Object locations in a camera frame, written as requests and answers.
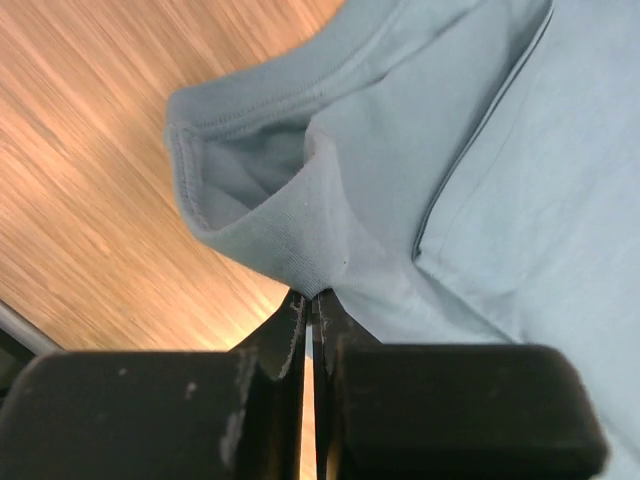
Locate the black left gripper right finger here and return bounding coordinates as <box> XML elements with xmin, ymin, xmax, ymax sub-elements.
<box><xmin>310</xmin><ymin>291</ymin><xmax>609</xmax><ymax>479</ymax></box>

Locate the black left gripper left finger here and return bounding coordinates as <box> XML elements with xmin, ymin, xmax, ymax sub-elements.
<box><xmin>1</xmin><ymin>292</ymin><xmax>306</xmax><ymax>479</ymax></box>

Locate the light blue t shirt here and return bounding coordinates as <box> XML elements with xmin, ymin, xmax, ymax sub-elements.
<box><xmin>165</xmin><ymin>1</ymin><xmax>639</xmax><ymax>479</ymax></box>

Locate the aluminium front frame rail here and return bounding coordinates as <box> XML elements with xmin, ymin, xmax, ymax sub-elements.
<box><xmin>0</xmin><ymin>299</ymin><xmax>64</xmax><ymax>401</ymax></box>

